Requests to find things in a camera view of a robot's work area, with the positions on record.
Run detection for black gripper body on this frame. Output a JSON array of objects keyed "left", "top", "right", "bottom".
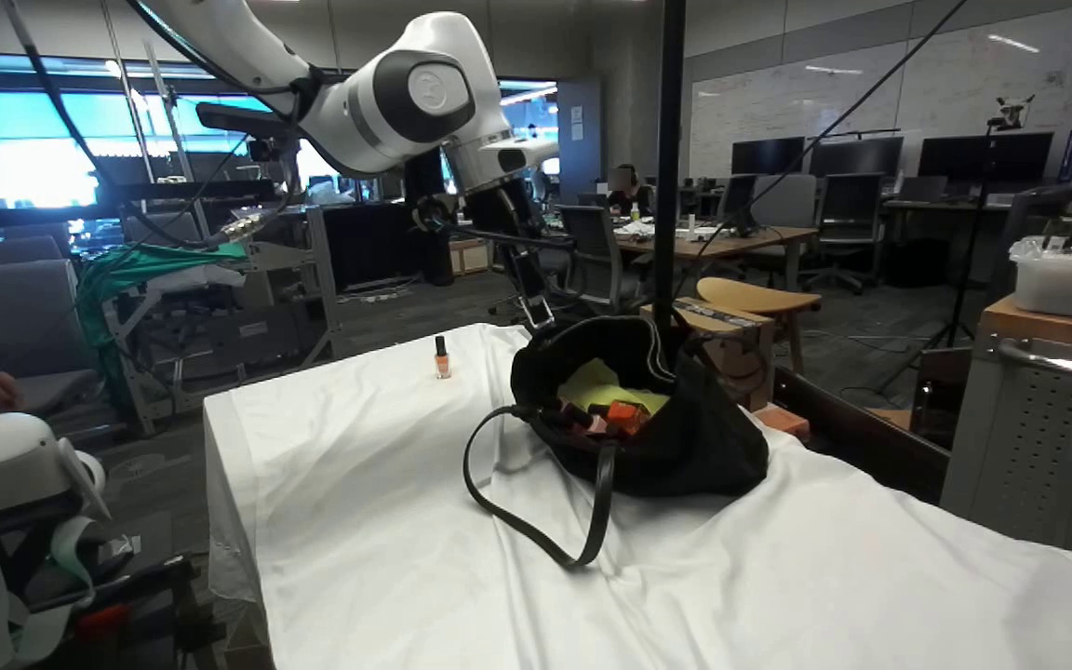
[{"left": 467, "top": 183, "right": 551, "bottom": 271}]

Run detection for cardboard box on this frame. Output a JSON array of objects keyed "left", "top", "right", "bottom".
[{"left": 447, "top": 229, "right": 499, "bottom": 280}]

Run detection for grey mesh office chair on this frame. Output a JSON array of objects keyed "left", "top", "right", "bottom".
[{"left": 556, "top": 201, "right": 628, "bottom": 308}]

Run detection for yellow cloth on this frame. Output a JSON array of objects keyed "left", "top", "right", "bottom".
[{"left": 556, "top": 352, "right": 674, "bottom": 419}]

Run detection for seated person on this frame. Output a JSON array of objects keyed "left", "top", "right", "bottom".
[{"left": 607, "top": 161, "right": 655, "bottom": 223}]

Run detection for black screen on cart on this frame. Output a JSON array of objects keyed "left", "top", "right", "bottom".
[{"left": 319, "top": 201, "right": 430, "bottom": 299}]

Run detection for black vertical pole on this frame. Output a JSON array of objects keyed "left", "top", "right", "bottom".
[{"left": 647, "top": 0, "right": 690, "bottom": 326}]

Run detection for long wooden desk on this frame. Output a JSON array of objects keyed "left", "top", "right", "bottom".
[{"left": 616, "top": 214, "right": 820, "bottom": 299}]

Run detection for round wooden stool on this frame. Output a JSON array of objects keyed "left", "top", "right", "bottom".
[{"left": 691, "top": 274, "right": 825, "bottom": 377}]

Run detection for small black computer monitor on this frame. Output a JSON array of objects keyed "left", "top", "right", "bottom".
[{"left": 731, "top": 134, "right": 813, "bottom": 178}]

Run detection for black office chair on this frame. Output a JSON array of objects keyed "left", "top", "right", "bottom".
[{"left": 813, "top": 172, "right": 885, "bottom": 299}]

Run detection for white tablecloth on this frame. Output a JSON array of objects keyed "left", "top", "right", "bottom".
[{"left": 200, "top": 318, "right": 1072, "bottom": 670}]

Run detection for wide black computer monitor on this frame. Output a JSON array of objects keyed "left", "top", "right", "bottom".
[{"left": 915, "top": 130, "right": 1057, "bottom": 193}]

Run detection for grey cabinet with wooden top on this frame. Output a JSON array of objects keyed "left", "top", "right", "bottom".
[{"left": 937, "top": 292, "right": 1072, "bottom": 550}]

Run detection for black tripod stand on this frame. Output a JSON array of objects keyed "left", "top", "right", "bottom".
[{"left": 869, "top": 91, "right": 1044, "bottom": 397}]

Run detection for grey padded chair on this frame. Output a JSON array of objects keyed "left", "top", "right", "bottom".
[{"left": 0, "top": 258, "right": 102, "bottom": 419}]

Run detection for white plastic container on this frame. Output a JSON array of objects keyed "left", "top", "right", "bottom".
[{"left": 1004, "top": 229, "right": 1072, "bottom": 318}]

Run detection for black handbag with strap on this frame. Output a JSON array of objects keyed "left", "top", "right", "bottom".
[{"left": 457, "top": 311, "right": 776, "bottom": 571}]

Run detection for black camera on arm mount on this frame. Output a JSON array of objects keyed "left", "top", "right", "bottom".
[{"left": 195, "top": 100, "right": 306, "bottom": 163}]

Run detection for green cables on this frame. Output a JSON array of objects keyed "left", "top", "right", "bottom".
[{"left": 72, "top": 239, "right": 255, "bottom": 377}]

